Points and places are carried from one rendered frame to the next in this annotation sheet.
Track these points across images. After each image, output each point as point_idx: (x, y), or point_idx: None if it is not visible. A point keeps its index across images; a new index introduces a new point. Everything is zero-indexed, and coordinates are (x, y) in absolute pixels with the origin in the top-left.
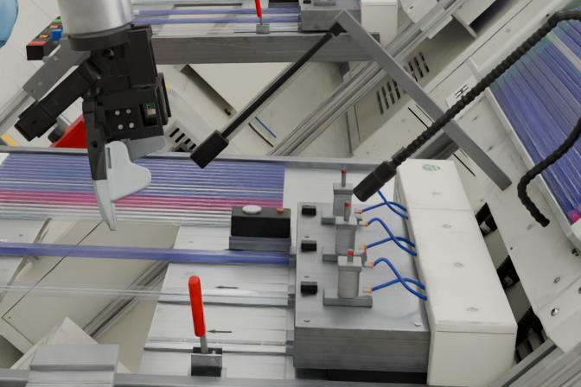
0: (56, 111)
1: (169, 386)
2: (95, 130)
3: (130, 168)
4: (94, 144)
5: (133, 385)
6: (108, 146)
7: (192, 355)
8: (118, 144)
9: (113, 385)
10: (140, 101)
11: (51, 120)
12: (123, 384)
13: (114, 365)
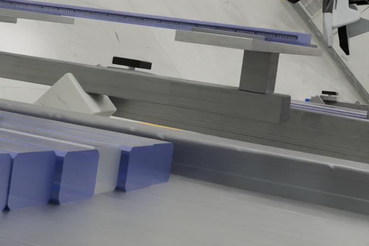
0: None
1: (349, 118)
2: None
3: (348, 10)
4: None
5: (324, 114)
6: None
7: (368, 108)
8: None
9: (314, 55)
10: None
11: None
12: (317, 112)
13: (317, 45)
